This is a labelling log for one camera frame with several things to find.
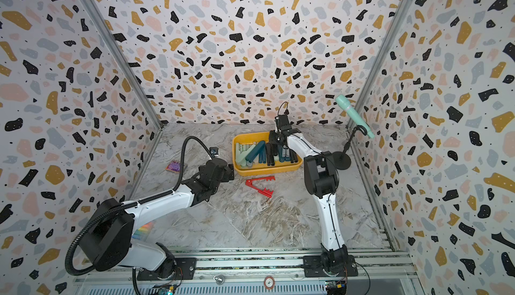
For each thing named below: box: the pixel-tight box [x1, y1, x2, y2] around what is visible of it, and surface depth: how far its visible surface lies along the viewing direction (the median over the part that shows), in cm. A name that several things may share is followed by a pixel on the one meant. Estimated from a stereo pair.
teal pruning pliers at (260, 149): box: [245, 140, 267, 165], surface depth 107 cm
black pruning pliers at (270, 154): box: [265, 142, 275, 167], surface depth 106 cm
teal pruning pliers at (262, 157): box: [258, 151, 267, 164], surface depth 105 cm
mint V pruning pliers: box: [235, 142, 257, 167], surface depth 104 cm
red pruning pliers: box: [245, 175, 276, 198], surface depth 97 cm
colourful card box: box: [164, 160, 182, 174], surface depth 102 cm
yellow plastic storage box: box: [232, 132, 304, 177], surface depth 105 cm
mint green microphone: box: [335, 93, 375, 139], surface depth 85 cm
